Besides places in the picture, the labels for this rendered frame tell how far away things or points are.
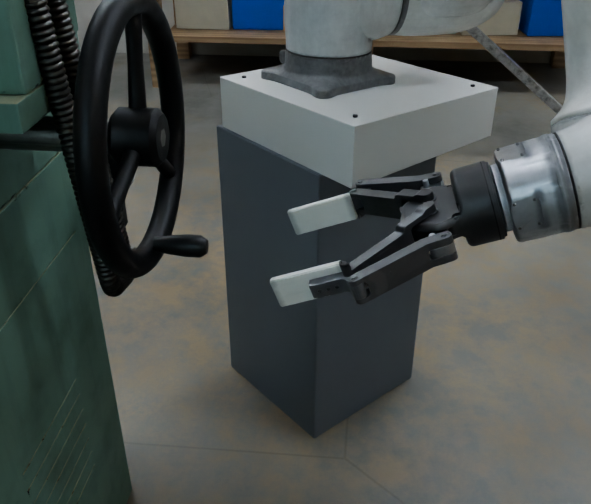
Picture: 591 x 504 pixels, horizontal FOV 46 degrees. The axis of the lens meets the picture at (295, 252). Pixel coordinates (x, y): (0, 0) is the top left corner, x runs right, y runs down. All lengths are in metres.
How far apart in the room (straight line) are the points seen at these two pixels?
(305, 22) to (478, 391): 0.90
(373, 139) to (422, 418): 0.69
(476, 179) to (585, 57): 0.23
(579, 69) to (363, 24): 0.50
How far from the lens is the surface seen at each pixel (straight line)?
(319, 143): 1.12
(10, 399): 0.90
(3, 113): 0.68
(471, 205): 0.63
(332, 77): 1.21
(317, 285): 0.61
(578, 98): 0.80
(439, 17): 1.28
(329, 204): 0.73
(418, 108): 1.15
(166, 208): 0.82
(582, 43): 0.81
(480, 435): 1.54
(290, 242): 1.26
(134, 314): 1.87
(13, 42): 0.68
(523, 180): 0.62
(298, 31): 1.22
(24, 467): 0.97
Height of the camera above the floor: 1.07
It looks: 31 degrees down
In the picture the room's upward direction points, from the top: straight up
